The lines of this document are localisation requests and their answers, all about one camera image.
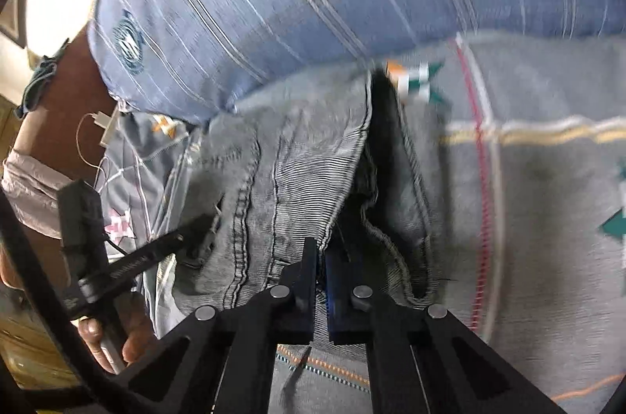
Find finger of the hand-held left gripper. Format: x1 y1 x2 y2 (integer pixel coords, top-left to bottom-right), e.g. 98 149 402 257
178 213 223 261

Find clear plastic bag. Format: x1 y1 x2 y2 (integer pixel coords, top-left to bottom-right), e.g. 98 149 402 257
0 147 74 241

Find person's left hand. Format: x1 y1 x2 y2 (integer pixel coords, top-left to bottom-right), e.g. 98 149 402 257
78 288 160 367

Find wooden bed frame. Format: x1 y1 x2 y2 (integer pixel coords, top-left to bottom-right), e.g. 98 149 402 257
10 25 123 180

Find white charging cable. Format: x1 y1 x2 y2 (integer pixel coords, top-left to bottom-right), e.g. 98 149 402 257
76 110 122 182

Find blue plaid pillow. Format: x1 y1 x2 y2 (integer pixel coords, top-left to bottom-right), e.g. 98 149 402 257
88 0 623 127

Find blue cloth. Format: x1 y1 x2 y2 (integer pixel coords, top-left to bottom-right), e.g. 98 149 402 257
14 38 70 120

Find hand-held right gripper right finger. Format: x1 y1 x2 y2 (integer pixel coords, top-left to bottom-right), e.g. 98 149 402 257
325 248 564 414

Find grey patterned bed sheet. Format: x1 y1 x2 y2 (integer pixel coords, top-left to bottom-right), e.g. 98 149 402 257
93 30 626 414

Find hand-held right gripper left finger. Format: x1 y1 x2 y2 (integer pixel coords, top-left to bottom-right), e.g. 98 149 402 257
115 238 318 414

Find grey denim pants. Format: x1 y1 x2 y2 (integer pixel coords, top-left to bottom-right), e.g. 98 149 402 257
171 69 448 346

